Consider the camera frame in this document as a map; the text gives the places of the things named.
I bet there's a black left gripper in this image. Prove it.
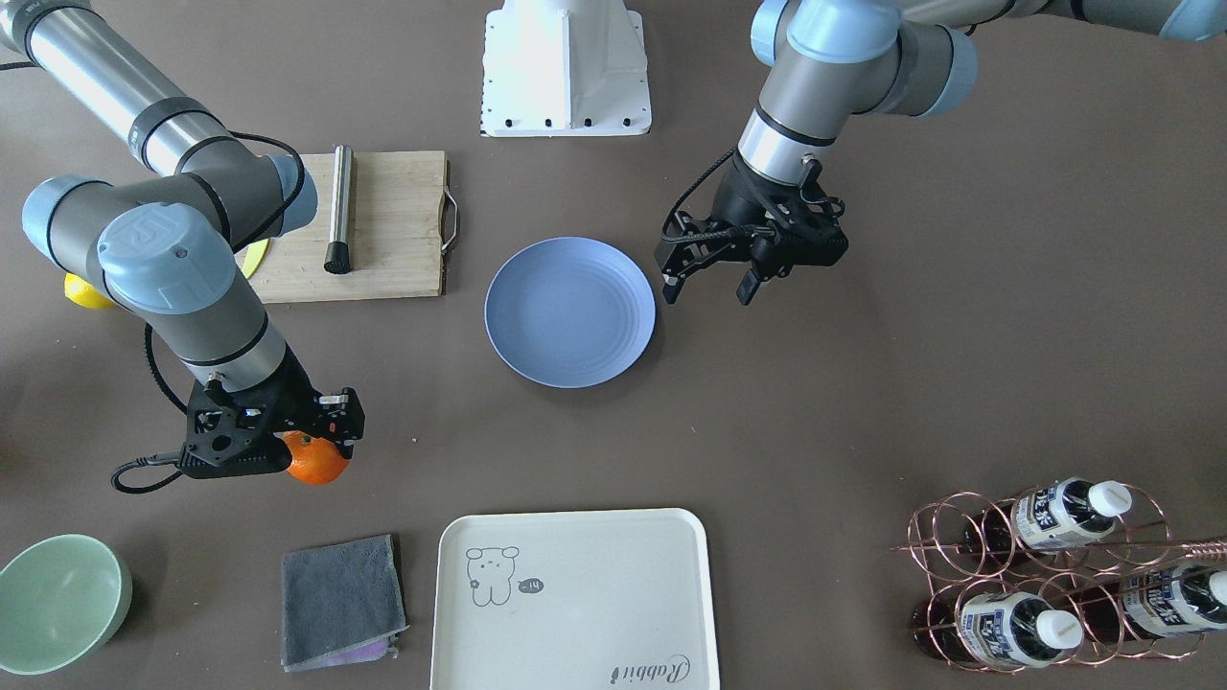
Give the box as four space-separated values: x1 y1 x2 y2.
656 153 847 306

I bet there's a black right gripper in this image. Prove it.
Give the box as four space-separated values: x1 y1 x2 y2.
178 350 364 479

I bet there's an orange fruit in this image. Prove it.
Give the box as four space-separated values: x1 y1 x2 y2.
281 428 350 486

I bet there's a blue plate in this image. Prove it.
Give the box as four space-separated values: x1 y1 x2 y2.
485 237 656 389

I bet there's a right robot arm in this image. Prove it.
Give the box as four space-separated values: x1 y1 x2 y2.
2 1 364 495

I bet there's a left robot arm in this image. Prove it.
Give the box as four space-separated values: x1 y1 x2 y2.
656 1 1226 304

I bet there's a yellow plastic knife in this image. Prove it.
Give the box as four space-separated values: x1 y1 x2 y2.
236 239 270 279

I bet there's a steel muddler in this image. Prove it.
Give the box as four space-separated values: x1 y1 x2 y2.
323 145 355 275

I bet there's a grey cloth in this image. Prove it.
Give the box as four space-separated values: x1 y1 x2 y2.
281 534 409 673

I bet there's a yellow lemon lower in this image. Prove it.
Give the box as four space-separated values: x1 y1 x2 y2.
63 273 117 311

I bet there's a green bowl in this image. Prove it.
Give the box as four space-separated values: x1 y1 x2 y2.
1 534 134 676

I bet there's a wooden cutting board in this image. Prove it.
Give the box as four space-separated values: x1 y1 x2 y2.
245 151 448 303

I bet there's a cream rabbit tray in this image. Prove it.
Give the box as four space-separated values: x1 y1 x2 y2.
429 508 721 689

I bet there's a dark tea bottle middle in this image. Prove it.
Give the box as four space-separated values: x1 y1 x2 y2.
960 478 1133 564

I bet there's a dark tea bottle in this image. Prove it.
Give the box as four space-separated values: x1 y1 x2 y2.
1075 564 1226 642
960 478 1133 564
912 592 1085 672

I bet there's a dark tea bottle near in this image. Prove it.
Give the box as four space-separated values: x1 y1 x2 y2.
912 592 1085 672

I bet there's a dark tea bottle far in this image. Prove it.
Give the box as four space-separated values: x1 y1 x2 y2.
1075 564 1226 642

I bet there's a white camera stand base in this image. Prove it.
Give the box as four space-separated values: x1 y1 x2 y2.
479 1 653 138

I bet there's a copper wire bottle rack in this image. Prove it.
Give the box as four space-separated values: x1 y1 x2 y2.
902 486 1225 674

